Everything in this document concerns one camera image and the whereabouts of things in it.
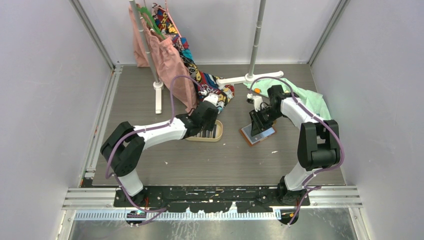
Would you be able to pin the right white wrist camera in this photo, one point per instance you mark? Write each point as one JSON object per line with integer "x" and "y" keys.
{"x": 255, "y": 100}

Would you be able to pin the pink hanging garment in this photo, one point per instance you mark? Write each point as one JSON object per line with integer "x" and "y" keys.
{"x": 167, "y": 61}

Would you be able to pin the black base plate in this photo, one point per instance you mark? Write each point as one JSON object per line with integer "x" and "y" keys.
{"x": 218, "y": 200}

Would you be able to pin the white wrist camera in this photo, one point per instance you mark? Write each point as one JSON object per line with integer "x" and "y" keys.
{"x": 212, "y": 98}
{"x": 255, "y": 100}

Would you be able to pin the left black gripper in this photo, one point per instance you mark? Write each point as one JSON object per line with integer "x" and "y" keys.
{"x": 210, "y": 125}

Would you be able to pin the left white rack stand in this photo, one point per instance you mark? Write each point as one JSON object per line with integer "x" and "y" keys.
{"x": 157, "y": 84}

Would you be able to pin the white rack stand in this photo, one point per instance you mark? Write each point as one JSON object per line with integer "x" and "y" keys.
{"x": 157, "y": 84}
{"x": 249, "y": 77}

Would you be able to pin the colourful comic print garment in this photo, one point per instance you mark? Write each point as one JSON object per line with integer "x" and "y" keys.
{"x": 208, "y": 81}

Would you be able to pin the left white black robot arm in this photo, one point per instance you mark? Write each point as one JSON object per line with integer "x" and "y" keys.
{"x": 123, "y": 148}

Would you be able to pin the mint green garment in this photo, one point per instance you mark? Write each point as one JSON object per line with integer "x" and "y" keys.
{"x": 312, "y": 100}

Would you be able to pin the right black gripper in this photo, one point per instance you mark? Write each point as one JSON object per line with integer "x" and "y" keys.
{"x": 257, "y": 127}

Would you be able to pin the brown leather card holder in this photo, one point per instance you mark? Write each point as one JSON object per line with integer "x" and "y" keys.
{"x": 252, "y": 140}

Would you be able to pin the right white rack stand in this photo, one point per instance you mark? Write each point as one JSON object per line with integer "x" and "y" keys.
{"x": 249, "y": 77}

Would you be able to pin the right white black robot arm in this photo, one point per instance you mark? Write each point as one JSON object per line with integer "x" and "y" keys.
{"x": 318, "y": 144}

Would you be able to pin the green clothes hanger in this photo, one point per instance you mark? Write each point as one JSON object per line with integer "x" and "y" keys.
{"x": 150, "y": 21}

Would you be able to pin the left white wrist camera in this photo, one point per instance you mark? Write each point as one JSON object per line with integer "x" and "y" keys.
{"x": 212, "y": 98}

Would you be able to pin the beige oval card tray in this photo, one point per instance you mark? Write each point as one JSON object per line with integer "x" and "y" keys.
{"x": 212, "y": 136}

